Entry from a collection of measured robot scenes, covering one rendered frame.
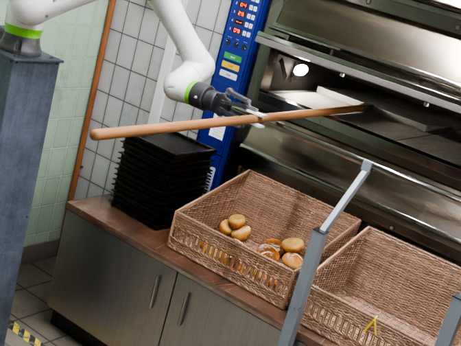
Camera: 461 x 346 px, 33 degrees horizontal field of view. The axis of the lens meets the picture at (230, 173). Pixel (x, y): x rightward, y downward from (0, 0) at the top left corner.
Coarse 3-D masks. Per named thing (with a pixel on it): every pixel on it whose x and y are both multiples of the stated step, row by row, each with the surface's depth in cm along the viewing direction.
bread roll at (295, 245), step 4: (284, 240) 313; (288, 240) 312; (292, 240) 311; (296, 240) 310; (300, 240) 309; (284, 244) 311; (288, 244) 309; (292, 244) 308; (296, 244) 308; (300, 244) 308; (284, 248) 311; (288, 248) 309; (292, 248) 308; (296, 248) 308; (300, 248) 308; (292, 252) 310; (296, 252) 310
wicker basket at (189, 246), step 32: (224, 192) 320; (256, 192) 327; (288, 192) 320; (192, 224) 292; (288, 224) 318; (320, 224) 311; (352, 224) 302; (192, 256) 294; (256, 256) 277; (256, 288) 279; (288, 288) 271
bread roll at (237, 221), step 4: (232, 216) 321; (236, 216) 322; (240, 216) 322; (228, 220) 321; (232, 220) 318; (236, 220) 318; (240, 220) 319; (244, 220) 321; (232, 224) 318; (236, 224) 318; (240, 224) 319; (232, 228) 320; (236, 228) 319
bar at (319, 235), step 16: (240, 112) 286; (288, 128) 276; (320, 144) 269; (352, 160) 263; (368, 160) 260; (400, 176) 254; (352, 192) 256; (432, 192) 248; (448, 192) 246; (336, 208) 253; (320, 240) 247; (320, 256) 252; (304, 272) 252; (304, 288) 252; (304, 304) 256; (288, 320) 257; (448, 320) 226; (288, 336) 258; (448, 336) 227
